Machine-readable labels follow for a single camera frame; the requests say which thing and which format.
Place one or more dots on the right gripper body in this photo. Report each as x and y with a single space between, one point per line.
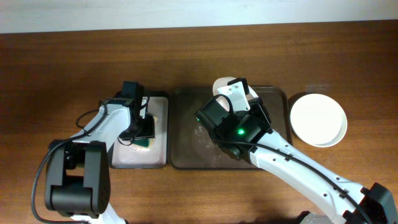
256 108

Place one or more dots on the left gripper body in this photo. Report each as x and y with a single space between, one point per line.
143 130

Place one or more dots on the green yellow sponge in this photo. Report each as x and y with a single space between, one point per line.
144 143

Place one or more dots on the white plate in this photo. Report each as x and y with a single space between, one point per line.
318 120
225 103

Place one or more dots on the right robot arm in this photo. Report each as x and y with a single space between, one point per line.
341 200

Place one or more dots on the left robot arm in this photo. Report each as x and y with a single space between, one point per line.
77 182

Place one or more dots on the small pink sponge tray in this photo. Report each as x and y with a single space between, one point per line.
126 155

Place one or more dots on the large brown tray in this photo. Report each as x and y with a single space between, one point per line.
190 147

